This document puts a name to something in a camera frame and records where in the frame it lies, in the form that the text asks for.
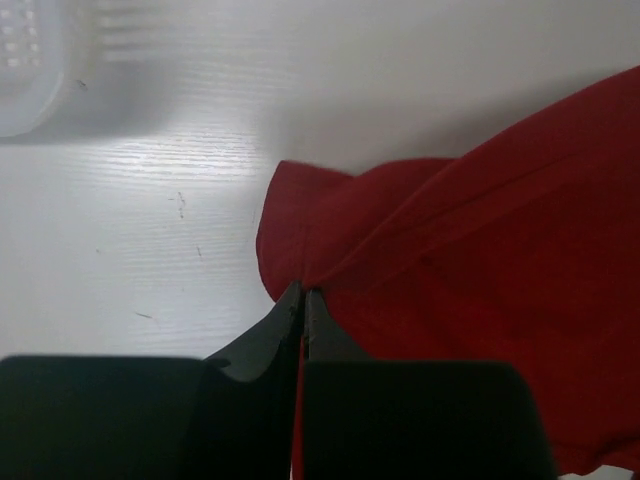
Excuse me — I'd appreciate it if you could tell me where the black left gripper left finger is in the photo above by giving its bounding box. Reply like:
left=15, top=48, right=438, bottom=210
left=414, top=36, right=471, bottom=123
left=1, top=284, right=303, bottom=479

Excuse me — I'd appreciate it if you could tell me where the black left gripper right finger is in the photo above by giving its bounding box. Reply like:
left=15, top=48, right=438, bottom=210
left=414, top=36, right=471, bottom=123
left=302, top=290, right=557, bottom=479

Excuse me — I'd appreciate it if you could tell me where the red t-shirt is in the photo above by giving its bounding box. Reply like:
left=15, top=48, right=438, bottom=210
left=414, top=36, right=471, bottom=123
left=256, top=69, right=639, bottom=475

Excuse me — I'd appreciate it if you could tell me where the white plastic laundry basket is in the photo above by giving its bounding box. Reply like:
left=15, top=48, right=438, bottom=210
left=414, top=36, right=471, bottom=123
left=1, top=1, right=170, bottom=138

